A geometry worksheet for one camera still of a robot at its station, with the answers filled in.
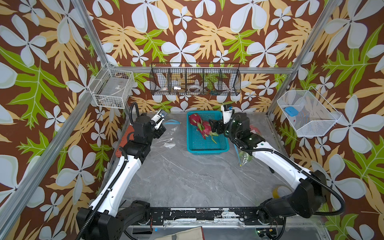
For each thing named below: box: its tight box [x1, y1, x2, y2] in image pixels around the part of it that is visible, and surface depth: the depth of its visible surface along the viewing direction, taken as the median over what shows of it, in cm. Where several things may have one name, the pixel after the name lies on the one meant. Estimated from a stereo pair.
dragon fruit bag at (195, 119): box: [189, 113, 205, 132], surface depth 101 cm
